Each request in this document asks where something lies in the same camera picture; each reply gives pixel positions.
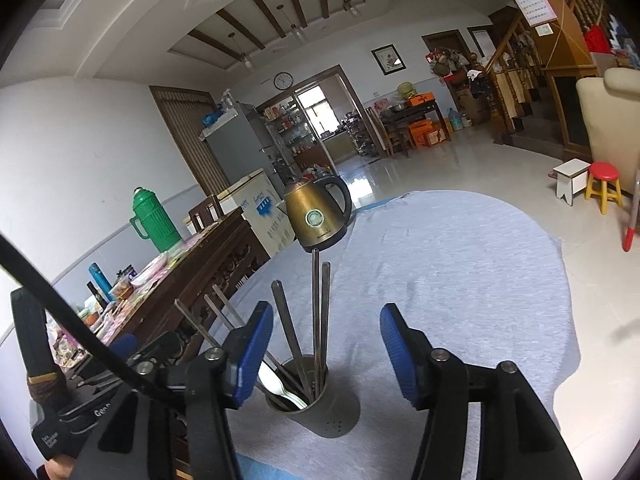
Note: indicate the pendant ceiling lamp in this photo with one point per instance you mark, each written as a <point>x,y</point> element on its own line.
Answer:
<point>246,58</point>
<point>352,8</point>
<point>298,33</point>

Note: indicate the grey tablecloth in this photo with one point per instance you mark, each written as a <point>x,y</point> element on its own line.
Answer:
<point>450,280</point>

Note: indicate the wooden stair railing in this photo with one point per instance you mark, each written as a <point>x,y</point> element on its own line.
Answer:
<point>510,75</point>

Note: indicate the metal utensil holder cup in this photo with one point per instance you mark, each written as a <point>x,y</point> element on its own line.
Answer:
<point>325,410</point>

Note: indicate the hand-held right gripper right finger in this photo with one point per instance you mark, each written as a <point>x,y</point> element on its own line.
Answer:
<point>402,355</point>

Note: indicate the red plastic child chair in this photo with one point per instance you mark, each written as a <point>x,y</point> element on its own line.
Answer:
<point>632,220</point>

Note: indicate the pile of colourful snack packets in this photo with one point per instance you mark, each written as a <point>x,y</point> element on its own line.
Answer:
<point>150,272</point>

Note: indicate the brown wooden door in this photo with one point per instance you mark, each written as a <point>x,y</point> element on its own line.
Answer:
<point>185,130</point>

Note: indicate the glass display cabinet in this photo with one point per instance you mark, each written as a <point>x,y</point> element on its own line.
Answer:
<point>295,135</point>

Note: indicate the brown wooden chair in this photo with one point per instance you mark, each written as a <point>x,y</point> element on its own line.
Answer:
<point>205,212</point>

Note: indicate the red and yellow stool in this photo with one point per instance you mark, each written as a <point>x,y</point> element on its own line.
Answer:
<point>602,171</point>

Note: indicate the framed wall picture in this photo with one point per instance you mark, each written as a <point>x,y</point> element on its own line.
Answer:
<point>388,60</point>

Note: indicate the blue drink bottle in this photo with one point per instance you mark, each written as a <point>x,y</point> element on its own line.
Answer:
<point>100,282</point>

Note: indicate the beige leather sofa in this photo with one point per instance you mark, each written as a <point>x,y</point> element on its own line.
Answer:
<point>612,120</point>

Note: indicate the pink wall calendar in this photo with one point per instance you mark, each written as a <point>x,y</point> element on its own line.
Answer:
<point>532,5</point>

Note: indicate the round wall clock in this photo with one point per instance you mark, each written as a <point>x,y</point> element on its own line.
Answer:
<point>283,80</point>

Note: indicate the gold electric kettle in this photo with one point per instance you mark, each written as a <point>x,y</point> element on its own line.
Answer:
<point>315,215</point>

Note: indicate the green thermos flask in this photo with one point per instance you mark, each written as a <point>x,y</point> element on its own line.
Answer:
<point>157,220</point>

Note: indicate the large blue water jug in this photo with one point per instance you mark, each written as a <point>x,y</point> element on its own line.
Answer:
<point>455,120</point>

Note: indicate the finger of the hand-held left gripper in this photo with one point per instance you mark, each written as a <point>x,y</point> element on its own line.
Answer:
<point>122,347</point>
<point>160,346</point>

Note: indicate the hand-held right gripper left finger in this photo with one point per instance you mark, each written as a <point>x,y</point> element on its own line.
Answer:
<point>252,355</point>

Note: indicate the dark carved wooden sideboard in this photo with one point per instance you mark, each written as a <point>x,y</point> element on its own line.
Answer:
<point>200,270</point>

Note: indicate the grey refrigerator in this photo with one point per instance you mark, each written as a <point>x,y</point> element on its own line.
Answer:
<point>240,145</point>

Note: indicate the dark wooden side table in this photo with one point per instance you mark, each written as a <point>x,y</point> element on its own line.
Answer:
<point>410,110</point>

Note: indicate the small white stool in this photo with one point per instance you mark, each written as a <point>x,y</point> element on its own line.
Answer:
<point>572,170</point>

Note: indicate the orange cardboard boxes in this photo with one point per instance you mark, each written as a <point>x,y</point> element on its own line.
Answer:
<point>427,134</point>

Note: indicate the wooden pillar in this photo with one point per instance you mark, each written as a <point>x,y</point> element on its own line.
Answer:
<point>565,25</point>

